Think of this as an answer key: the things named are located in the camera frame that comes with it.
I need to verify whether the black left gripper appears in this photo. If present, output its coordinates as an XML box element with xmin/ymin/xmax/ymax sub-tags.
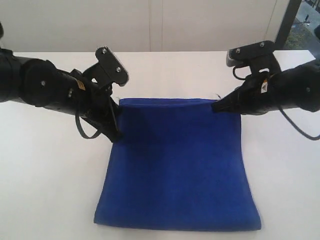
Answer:
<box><xmin>57</xmin><ymin>69</ymin><xmax>122</xmax><ymax>143</ymax></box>

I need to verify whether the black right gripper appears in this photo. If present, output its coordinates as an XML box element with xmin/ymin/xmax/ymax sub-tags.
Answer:
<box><xmin>211</xmin><ymin>73</ymin><xmax>278</xmax><ymax>116</ymax></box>

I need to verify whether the blue towel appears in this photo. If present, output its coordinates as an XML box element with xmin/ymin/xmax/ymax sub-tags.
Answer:
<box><xmin>94</xmin><ymin>98</ymin><xmax>262</xmax><ymax>232</ymax></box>

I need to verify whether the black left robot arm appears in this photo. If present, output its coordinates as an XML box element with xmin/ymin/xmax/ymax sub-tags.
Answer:
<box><xmin>0</xmin><ymin>46</ymin><xmax>129</xmax><ymax>143</ymax></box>

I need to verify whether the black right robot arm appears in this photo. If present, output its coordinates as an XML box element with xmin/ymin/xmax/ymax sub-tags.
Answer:
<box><xmin>211</xmin><ymin>59</ymin><xmax>320</xmax><ymax>116</ymax></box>

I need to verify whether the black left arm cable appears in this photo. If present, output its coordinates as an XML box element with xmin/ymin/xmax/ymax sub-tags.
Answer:
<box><xmin>74</xmin><ymin>104</ymin><xmax>101</xmax><ymax>140</ymax></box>

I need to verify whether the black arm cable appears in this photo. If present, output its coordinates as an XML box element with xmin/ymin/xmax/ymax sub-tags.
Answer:
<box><xmin>74</xmin><ymin>104</ymin><xmax>101</xmax><ymax>140</ymax></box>
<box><xmin>232</xmin><ymin>67</ymin><xmax>320</xmax><ymax>141</ymax></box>

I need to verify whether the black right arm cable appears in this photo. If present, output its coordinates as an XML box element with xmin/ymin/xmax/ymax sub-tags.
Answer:
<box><xmin>232</xmin><ymin>67</ymin><xmax>320</xmax><ymax>141</ymax></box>

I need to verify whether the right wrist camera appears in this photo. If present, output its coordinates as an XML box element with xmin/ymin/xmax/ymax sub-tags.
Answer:
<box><xmin>226</xmin><ymin>40</ymin><xmax>281</xmax><ymax>74</ymax></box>

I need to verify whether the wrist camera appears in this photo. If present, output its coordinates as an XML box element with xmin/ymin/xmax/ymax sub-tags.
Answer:
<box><xmin>226</xmin><ymin>40</ymin><xmax>281</xmax><ymax>74</ymax></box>
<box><xmin>82</xmin><ymin>46</ymin><xmax>129</xmax><ymax>89</ymax></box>

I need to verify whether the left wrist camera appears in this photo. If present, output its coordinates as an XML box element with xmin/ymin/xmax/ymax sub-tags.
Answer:
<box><xmin>82</xmin><ymin>46</ymin><xmax>129</xmax><ymax>89</ymax></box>

